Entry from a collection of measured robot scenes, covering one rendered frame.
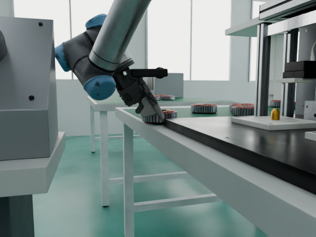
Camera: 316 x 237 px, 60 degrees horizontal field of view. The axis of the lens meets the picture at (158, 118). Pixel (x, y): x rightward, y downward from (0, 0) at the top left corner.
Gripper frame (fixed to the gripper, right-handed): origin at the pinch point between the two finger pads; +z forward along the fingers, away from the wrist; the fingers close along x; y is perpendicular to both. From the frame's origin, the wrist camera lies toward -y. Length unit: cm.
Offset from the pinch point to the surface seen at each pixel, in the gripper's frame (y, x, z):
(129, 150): 14, -61, 20
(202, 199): -8, -64, 70
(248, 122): -13.2, 27.3, 6.1
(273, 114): -19.9, 27.3, 7.8
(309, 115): -30.5, 24.3, 14.9
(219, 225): -9, -66, 93
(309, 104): -32.0, 24.1, 12.3
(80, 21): -26, -418, -126
